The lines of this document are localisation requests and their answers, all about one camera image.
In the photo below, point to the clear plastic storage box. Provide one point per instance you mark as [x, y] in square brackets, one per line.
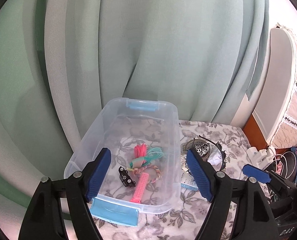
[163, 120]

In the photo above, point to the brown packing tape roll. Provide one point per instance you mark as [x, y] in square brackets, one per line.
[188, 146]

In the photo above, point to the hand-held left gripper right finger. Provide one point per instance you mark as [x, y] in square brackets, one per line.
[198, 177]

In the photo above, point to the brown wooden bed frame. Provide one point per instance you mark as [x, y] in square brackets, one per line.
[254, 130]

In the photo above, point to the blue white medicine box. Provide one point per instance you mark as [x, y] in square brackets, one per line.
[187, 180]

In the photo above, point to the leopard print scrunchie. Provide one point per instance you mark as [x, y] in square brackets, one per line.
[202, 150]

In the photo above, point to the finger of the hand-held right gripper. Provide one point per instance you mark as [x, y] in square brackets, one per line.
[257, 173]

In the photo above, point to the black toothed headband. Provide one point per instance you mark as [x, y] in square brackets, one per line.
[223, 165]

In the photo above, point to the white paper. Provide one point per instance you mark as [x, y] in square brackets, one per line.
[216, 160]

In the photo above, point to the white headboard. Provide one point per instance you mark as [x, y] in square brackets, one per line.
[276, 92]

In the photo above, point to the black toy car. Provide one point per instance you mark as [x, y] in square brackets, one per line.
[125, 177]

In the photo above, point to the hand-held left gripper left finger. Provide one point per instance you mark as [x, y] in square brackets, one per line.
[98, 175]

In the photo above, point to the pale green curtain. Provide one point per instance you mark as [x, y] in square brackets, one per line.
[138, 42]

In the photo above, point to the beige quilted lace cover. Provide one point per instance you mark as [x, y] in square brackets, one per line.
[296, 120]

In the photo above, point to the grey floral blanket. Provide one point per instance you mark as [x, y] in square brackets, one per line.
[163, 226]

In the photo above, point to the white power strip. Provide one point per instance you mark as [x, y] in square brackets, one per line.
[253, 153]

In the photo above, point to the pink hair roller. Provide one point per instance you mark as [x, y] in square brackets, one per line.
[141, 185]

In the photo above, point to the white charger adapter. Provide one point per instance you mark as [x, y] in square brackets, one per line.
[262, 155]

